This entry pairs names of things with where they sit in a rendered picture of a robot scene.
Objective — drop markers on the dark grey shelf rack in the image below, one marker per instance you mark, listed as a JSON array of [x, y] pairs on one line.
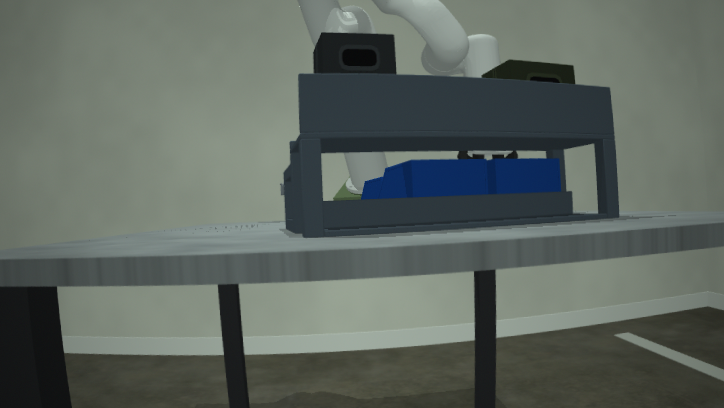
[[348, 112]]

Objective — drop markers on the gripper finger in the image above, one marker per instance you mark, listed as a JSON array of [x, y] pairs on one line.
[[464, 155], [512, 155]]

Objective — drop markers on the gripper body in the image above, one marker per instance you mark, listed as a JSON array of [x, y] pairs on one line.
[[492, 152]]

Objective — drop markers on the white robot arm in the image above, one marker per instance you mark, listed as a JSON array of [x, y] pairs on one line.
[[445, 54]]

